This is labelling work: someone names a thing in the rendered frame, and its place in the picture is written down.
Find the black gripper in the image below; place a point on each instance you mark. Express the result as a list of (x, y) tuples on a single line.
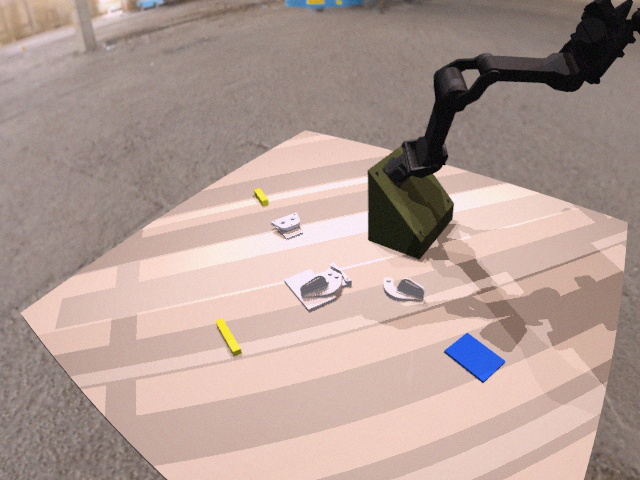
[(623, 34)]

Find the blue flat rectangular plate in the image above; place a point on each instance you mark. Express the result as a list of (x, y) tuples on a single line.
[(480, 361)]

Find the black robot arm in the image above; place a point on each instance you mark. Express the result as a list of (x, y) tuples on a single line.
[(584, 58)]

